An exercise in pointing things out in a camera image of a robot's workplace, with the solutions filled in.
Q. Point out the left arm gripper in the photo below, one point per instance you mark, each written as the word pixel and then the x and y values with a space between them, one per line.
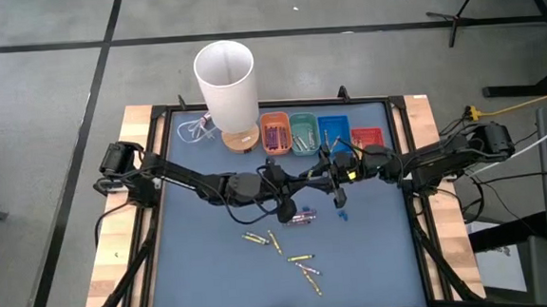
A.
pixel 277 182

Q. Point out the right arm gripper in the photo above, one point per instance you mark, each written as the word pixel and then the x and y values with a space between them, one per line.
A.
pixel 350 165

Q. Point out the yellow wrapper crayon green tip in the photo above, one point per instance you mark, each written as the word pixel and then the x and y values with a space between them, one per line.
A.
pixel 252 239
pixel 309 173

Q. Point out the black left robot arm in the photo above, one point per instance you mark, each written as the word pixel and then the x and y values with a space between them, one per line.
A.
pixel 184 178

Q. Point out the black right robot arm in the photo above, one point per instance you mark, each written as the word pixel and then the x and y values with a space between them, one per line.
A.
pixel 445 155

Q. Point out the blue slotted plastic basket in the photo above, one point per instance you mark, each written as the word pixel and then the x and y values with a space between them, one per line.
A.
pixel 340 125

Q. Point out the teal plastic bin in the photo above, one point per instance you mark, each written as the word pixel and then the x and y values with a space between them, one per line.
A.
pixel 303 123

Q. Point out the red slotted plastic basket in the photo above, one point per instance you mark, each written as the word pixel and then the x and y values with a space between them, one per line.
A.
pixel 372 135

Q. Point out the orange plastic bin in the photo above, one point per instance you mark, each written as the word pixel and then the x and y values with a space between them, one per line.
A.
pixel 263 135

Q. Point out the wooden table side board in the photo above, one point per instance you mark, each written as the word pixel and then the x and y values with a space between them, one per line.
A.
pixel 456 256
pixel 112 239

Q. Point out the black tripod stand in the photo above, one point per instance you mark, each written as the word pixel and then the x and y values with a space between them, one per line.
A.
pixel 458 18

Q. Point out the black T-shaped stand base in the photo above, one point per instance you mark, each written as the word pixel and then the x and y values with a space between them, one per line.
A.
pixel 512 90

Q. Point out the black frame clamp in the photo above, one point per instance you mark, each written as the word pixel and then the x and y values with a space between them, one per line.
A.
pixel 182 102
pixel 342 92

